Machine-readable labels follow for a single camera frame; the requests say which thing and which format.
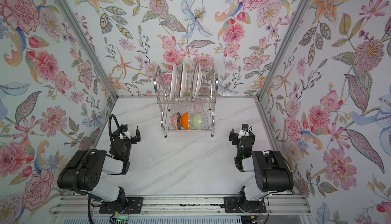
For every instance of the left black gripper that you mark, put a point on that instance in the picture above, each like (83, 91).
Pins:
(127, 138)

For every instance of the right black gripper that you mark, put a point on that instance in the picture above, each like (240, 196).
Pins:
(240, 139)

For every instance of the light green bowl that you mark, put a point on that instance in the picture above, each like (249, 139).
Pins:
(196, 121)

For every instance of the orange white bowl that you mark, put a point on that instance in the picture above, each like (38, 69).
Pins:
(184, 121)

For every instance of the white plate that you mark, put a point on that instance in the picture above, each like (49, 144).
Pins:
(173, 82)
(183, 82)

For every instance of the red patterned bowl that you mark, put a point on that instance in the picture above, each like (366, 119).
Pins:
(175, 121)

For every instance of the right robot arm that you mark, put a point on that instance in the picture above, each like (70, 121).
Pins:
(271, 171)

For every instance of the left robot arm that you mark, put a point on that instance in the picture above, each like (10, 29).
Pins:
(82, 174)

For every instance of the chrome two-tier dish rack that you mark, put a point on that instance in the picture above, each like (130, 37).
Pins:
(207, 95)

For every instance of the pink tinted glass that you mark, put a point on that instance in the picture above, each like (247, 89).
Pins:
(198, 107)

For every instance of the patterned plate right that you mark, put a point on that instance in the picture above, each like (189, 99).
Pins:
(196, 82)

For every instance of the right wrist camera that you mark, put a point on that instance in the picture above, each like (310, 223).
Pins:
(244, 131)

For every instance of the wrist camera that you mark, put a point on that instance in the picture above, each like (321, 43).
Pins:
(124, 132)
(244, 131)

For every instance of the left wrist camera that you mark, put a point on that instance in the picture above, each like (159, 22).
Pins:
(124, 132)

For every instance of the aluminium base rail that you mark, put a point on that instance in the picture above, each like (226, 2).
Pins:
(215, 209)

